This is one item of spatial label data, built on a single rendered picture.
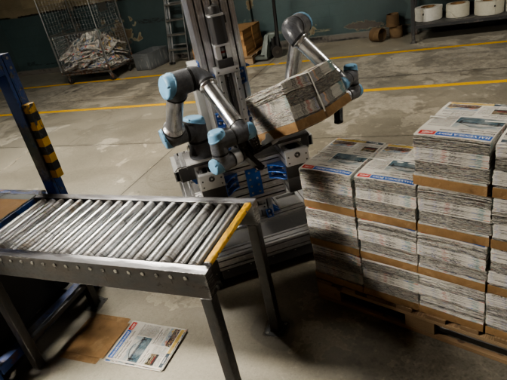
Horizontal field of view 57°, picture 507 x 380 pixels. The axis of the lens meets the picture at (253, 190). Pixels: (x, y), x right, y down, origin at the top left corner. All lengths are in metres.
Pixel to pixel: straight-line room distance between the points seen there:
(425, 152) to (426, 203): 0.23
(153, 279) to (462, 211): 1.24
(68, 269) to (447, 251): 1.60
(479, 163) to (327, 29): 7.17
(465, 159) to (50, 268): 1.75
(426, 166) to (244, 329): 1.32
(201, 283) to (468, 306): 1.18
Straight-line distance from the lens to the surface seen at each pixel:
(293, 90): 2.12
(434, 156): 1.95
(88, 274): 2.10
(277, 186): 2.81
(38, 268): 2.30
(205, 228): 2.02
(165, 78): 2.22
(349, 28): 8.81
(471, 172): 1.93
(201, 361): 2.57
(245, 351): 2.55
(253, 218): 2.15
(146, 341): 2.78
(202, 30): 2.68
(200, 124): 2.59
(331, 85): 2.27
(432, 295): 2.34
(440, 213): 2.06
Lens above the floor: 1.83
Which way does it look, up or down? 27 degrees down
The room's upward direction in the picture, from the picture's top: 12 degrees counter-clockwise
